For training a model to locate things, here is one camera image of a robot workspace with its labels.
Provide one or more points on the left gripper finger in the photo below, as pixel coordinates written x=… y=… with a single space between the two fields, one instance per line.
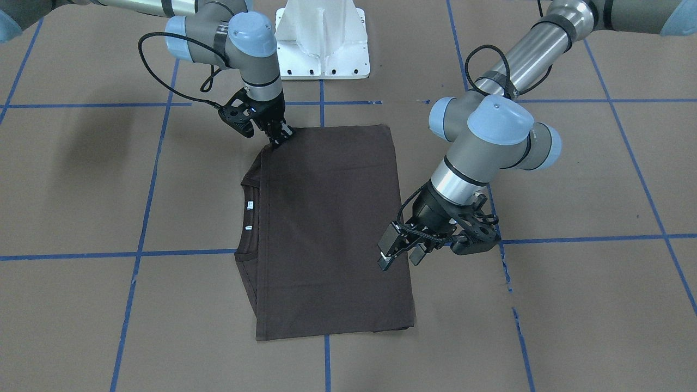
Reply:
x=391 y=244
x=417 y=254

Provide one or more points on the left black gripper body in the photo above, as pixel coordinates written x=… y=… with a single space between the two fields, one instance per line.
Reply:
x=434 y=209

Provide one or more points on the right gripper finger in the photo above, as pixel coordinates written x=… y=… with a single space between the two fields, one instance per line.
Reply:
x=284 y=133
x=276 y=139

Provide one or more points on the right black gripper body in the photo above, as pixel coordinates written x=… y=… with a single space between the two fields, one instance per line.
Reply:
x=270 y=112

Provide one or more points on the dark brown t-shirt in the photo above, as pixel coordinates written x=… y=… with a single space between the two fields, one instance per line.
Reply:
x=315 y=209

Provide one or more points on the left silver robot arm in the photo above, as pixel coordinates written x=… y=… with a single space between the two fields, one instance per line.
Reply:
x=489 y=131

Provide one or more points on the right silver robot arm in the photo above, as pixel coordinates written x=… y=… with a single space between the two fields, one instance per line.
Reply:
x=227 y=35

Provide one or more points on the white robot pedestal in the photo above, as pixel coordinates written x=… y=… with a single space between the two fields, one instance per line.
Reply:
x=322 y=40

